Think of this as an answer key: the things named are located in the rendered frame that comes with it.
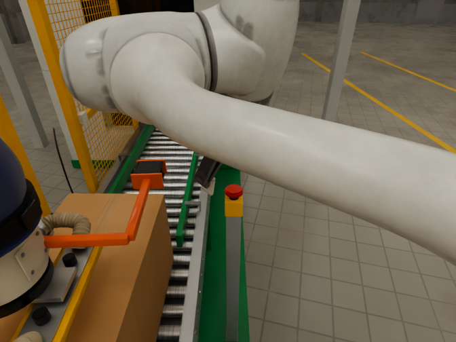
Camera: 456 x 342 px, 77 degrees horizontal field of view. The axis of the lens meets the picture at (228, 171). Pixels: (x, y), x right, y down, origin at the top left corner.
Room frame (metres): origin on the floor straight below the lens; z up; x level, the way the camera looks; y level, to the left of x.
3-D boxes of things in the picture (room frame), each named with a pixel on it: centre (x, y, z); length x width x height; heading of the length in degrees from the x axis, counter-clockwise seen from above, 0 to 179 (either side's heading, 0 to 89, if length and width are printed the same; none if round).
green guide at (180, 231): (1.82, 0.21, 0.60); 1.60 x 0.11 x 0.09; 0
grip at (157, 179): (0.71, 0.23, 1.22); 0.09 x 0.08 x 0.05; 93
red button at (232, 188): (0.87, -0.02, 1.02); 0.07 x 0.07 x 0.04
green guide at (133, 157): (1.82, 0.74, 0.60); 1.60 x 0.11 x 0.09; 0
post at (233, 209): (0.87, -0.02, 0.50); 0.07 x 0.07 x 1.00; 0
